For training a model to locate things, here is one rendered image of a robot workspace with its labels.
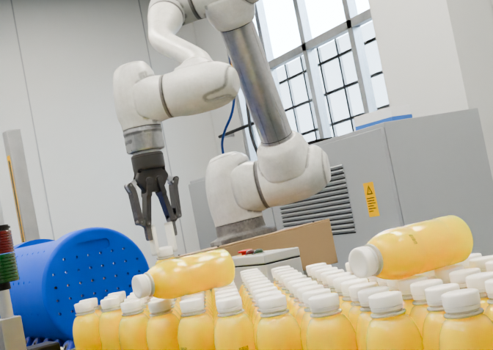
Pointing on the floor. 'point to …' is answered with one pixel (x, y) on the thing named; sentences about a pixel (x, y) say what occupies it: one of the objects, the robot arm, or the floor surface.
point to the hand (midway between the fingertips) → (162, 239)
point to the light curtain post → (20, 185)
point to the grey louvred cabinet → (389, 183)
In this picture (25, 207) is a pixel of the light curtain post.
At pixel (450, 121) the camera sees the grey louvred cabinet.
